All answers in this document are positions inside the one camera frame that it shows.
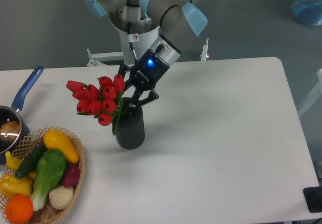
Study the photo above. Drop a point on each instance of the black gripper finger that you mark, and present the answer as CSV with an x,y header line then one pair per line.
x,y
122,71
141,98

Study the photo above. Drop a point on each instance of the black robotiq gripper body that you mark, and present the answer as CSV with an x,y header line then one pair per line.
x,y
148,70

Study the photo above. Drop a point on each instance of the red tulip bouquet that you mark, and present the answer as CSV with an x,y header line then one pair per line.
x,y
105,102

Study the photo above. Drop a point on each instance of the dark grey ribbed vase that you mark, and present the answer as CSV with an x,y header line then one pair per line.
x,y
128,125

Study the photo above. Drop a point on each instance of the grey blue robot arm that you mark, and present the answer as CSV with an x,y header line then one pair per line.
x,y
180,22

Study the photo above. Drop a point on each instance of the yellow squash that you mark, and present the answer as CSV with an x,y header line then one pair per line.
x,y
54,139

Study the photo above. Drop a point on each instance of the green bok choy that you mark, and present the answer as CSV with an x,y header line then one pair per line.
x,y
49,171

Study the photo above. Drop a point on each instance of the dark green cucumber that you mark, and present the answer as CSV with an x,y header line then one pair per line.
x,y
30,161

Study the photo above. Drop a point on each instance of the white garlic bulb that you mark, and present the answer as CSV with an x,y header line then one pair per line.
x,y
60,197

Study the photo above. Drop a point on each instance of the bread roll in saucepan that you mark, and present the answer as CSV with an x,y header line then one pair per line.
x,y
10,131

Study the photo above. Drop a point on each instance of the yellow banana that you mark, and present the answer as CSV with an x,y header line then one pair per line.
x,y
12,162

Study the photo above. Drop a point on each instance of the yellow bell pepper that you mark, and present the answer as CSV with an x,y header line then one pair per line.
x,y
11,186

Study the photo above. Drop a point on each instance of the orange fruit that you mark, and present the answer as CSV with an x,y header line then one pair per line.
x,y
19,209

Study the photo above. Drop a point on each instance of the white furniture at right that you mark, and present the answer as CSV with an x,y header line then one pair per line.
x,y
313,95

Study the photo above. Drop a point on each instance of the blue translucent container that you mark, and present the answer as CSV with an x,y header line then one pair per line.
x,y
307,11

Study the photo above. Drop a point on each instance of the black device at edge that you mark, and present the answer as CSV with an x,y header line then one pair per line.
x,y
313,198

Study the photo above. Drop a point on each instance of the white frame post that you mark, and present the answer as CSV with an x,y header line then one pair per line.
x,y
205,55

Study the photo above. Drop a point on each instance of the blue handled saucepan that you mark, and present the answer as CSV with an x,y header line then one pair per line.
x,y
12,113

